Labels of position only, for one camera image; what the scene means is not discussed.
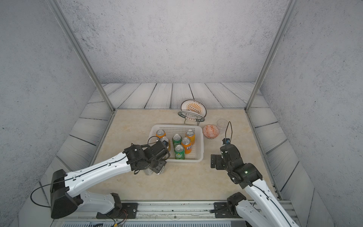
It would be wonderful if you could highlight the orange Fanta can front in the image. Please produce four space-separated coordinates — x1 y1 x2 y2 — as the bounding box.
181 137 192 154

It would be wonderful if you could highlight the white plastic basket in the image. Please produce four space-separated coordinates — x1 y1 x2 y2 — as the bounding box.
148 124 204 163

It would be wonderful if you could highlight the red patterned bowl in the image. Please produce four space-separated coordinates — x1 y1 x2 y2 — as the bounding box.
202 124 219 139

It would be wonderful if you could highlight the aluminium corner post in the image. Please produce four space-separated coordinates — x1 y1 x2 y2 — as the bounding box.
46 0 116 113
245 0 298 113

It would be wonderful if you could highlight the white Monster can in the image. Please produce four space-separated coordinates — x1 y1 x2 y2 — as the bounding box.
144 168 154 176

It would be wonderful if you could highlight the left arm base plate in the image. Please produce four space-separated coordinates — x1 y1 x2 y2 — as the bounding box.
96 202 139 219

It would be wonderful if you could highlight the dark rimmed plate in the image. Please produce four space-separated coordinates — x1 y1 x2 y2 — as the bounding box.
178 110 205 119

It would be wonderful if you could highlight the orange Fanta can back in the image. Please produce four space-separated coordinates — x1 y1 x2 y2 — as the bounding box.
156 129 166 139

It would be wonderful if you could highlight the orange can right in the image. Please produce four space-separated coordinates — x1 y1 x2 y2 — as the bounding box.
185 130 195 145

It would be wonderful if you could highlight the small orange can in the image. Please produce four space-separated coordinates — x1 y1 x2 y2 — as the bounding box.
161 136 171 151

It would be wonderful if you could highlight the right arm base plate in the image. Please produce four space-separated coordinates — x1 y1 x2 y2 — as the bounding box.
210 202 240 218

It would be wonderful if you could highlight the right aluminium corner post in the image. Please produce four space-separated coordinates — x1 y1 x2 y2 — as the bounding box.
245 0 298 113

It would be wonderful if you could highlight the left aluminium corner post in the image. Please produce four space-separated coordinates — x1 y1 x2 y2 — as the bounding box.
46 0 116 113

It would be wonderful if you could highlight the clear plastic cup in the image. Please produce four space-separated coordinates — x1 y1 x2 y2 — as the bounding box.
216 119 229 134

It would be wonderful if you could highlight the green Sprite can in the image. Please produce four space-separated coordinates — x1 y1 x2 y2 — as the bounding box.
174 144 185 160

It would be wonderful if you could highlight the decorated plate upright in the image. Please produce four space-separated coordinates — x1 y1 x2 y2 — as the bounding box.
181 99 207 117

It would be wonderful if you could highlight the aluminium rail frame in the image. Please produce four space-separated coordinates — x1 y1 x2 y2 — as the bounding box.
50 200 302 227

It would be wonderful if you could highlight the orange fanta can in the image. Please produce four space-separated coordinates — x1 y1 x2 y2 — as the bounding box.
156 129 166 139
181 137 192 154

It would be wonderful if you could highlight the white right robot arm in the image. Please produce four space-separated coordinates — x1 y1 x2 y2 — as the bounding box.
210 142 298 227

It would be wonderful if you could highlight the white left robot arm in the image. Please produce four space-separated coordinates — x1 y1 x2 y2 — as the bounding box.
50 141 170 219

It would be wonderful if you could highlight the green can middle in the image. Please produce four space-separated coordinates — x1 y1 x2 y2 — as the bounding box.
172 134 182 147

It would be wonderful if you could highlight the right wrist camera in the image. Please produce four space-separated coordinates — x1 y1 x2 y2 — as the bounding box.
222 138 231 145

